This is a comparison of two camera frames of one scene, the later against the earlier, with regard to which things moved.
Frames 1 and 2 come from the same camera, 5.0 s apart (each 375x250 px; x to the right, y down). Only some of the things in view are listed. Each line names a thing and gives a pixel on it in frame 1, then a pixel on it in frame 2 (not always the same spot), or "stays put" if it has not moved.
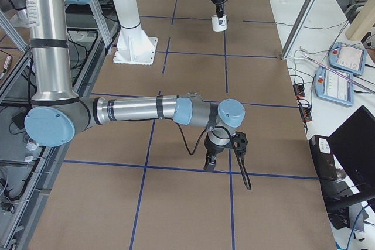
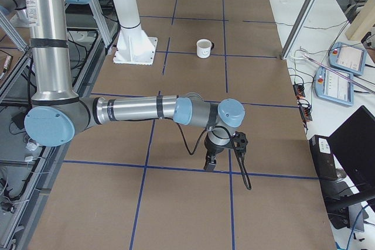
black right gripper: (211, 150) stays put
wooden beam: (364, 21) stays put
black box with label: (324, 157) stays put
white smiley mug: (216, 26) → (204, 48)
